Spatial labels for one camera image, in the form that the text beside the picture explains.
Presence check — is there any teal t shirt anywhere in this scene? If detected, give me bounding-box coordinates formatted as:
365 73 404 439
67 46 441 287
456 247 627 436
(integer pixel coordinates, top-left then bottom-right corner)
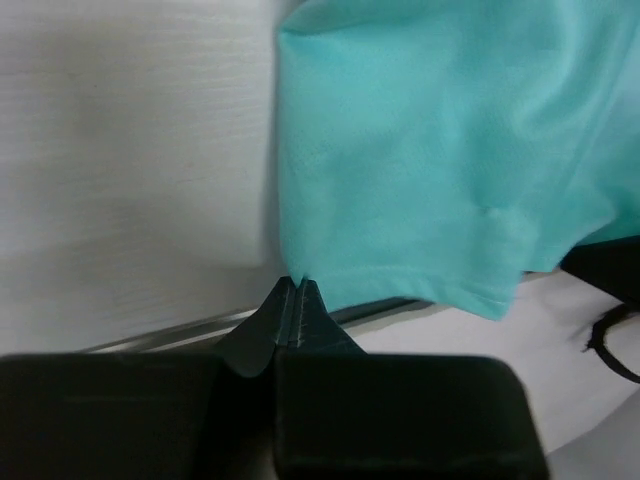
277 1 639 319

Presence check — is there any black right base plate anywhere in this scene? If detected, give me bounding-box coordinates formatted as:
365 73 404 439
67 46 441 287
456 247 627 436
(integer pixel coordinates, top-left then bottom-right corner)
562 237 640 384

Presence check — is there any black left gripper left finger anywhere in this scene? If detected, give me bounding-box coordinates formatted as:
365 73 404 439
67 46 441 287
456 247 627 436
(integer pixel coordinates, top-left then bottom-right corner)
213 277 296 378

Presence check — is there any aluminium table rail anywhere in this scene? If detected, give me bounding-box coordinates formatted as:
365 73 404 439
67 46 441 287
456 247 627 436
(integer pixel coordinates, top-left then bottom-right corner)
82 299 432 354

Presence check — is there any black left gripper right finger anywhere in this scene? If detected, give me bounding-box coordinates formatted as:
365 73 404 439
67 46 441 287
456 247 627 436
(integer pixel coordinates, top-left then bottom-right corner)
289 279 364 354

